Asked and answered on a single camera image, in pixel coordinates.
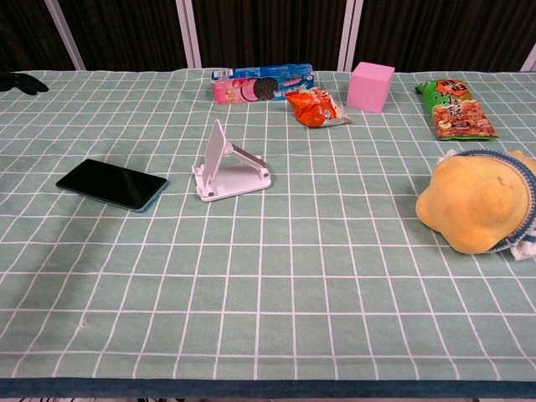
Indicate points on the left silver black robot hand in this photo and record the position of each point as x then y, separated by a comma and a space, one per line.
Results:
17, 81

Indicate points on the black rectangular pad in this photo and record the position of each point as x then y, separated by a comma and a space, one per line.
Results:
111, 184

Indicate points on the white plastic stand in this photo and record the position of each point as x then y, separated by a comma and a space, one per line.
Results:
236, 184

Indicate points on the blue pink cookie box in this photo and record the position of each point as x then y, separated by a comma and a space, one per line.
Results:
251, 84

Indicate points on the orange snack bag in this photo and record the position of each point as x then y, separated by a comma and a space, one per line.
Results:
314, 109

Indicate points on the green white checked tablecloth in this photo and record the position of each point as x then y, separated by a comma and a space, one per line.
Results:
293, 272

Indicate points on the pink foam cube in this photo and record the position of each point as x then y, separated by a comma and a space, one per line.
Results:
368, 88

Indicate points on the green rice cracker bag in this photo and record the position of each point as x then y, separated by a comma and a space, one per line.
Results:
458, 113

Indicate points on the yellow plush toy striped scarf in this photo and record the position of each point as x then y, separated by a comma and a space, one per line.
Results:
473, 201

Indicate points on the white frame post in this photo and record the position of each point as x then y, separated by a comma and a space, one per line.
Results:
65, 33
349, 33
189, 33
529, 63

